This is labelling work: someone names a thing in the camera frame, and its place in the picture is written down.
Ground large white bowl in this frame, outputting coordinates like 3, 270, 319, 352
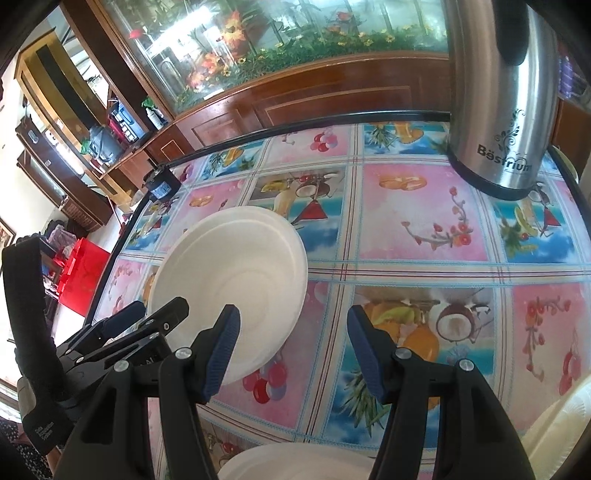
147, 206, 308, 384

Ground cream ribbed paper bowl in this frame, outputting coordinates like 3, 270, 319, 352
522, 376, 590, 480

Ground small black jar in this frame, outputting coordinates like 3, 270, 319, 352
143, 164, 181, 202

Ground grey kettle on shelf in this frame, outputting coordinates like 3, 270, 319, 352
88, 125, 124, 166

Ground wooden side shelf unit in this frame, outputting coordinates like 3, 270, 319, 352
14, 28, 141, 232

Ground white spray bottle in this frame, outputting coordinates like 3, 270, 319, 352
141, 97, 167, 130

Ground colourful fruit pattern tablecloth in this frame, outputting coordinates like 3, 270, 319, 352
89, 121, 590, 466

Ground glass fish tank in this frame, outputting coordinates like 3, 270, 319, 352
100, 0, 447, 114

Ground wooden cabinet under tank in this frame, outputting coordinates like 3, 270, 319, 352
142, 51, 451, 163

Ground stainless steel thermos jug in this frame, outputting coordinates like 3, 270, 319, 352
443, 0, 559, 200

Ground purple bottles on shelf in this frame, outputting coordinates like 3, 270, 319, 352
559, 55, 574, 99

